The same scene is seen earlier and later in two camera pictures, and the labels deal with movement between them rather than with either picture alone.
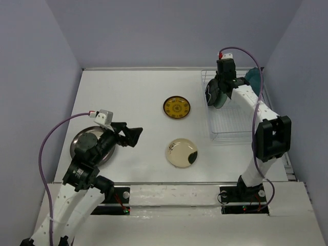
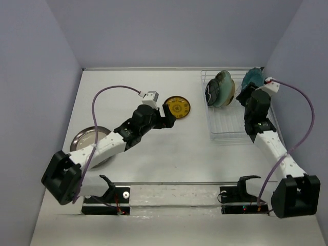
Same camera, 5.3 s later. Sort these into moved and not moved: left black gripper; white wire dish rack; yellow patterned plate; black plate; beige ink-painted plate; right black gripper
Moved: beige ink-painted plate; right black gripper; left black gripper
Not moved: black plate; white wire dish rack; yellow patterned plate
